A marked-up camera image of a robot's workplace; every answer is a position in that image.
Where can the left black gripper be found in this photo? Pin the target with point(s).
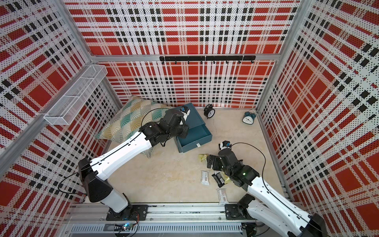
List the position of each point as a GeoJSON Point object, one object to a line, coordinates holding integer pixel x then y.
{"type": "Point", "coordinates": [185, 129]}

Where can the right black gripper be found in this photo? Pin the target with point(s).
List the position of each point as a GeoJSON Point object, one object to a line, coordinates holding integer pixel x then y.
{"type": "Point", "coordinates": [210, 161]}

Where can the teal top drawer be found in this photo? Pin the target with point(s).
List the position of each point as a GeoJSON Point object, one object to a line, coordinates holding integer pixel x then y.
{"type": "Point", "coordinates": [187, 145]}

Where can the white cookie packet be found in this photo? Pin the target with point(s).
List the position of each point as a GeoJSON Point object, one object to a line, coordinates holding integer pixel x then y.
{"type": "Point", "coordinates": [205, 177]}
{"type": "Point", "coordinates": [222, 196]}

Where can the teal drawer cabinet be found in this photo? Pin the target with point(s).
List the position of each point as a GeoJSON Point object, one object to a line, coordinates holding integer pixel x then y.
{"type": "Point", "coordinates": [196, 125]}

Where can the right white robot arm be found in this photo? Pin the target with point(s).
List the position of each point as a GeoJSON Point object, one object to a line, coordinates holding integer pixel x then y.
{"type": "Point", "coordinates": [264, 203]}

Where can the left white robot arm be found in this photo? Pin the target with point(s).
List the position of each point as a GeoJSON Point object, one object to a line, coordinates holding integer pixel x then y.
{"type": "Point", "coordinates": [94, 174]}

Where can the black cookie packet lower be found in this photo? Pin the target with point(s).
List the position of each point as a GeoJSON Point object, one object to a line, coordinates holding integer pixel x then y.
{"type": "Point", "coordinates": [219, 178]}

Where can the green cookie packet left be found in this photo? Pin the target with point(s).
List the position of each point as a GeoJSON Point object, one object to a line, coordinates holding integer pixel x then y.
{"type": "Point", "coordinates": [203, 157]}

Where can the black alarm clock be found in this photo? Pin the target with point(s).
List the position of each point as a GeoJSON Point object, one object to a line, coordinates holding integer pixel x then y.
{"type": "Point", "coordinates": [209, 111]}

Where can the teal alarm clock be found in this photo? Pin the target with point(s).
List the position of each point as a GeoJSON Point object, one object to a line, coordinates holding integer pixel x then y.
{"type": "Point", "coordinates": [249, 118]}

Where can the patterned green yellow pillow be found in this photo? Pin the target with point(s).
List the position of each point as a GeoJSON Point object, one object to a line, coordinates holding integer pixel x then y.
{"type": "Point", "coordinates": [127, 121]}

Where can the green circuit board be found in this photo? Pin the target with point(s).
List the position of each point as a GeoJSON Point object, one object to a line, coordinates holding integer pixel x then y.
{"type": "Point", "coordinates": [126, 227]}

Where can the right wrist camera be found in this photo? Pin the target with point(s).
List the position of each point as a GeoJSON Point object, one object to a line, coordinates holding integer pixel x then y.
{"type": "Point", "coordinates": [225, 145]}

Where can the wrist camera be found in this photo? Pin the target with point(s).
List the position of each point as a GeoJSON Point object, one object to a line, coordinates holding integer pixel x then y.
{"type": "Point", "coordinates": [185, 111]}
{"type": "Point", "coordinates": [225, 145]}

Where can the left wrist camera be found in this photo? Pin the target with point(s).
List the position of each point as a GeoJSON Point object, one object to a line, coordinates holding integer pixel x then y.
{"type": "Point", "coordinates": [185, 111]}

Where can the black wall hook rail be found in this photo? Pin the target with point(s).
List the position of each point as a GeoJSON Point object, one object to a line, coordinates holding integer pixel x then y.
{"type": "Point", "coordinates": [237, 58]}

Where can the white wire mesh basket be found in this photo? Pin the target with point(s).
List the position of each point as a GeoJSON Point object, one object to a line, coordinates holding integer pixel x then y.
{"type": "Point", "coordinates": [69, 105]}

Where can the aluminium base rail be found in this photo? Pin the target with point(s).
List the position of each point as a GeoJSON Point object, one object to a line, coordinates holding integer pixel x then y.
{"type": "Point", "coordinates": [163, 220]}

